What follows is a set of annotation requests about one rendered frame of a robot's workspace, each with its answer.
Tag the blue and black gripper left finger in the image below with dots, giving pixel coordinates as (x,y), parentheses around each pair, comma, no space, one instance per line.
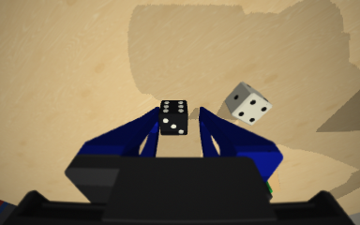
(127,139)

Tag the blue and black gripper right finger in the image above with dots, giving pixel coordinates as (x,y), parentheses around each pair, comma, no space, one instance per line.
(235,141)

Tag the white die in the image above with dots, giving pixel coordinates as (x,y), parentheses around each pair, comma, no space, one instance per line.
(247,104)

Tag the black die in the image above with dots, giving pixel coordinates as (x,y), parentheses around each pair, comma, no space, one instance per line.
(173,117)

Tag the tan flat mat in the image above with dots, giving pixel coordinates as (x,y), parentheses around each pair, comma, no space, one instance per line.
(274,183)

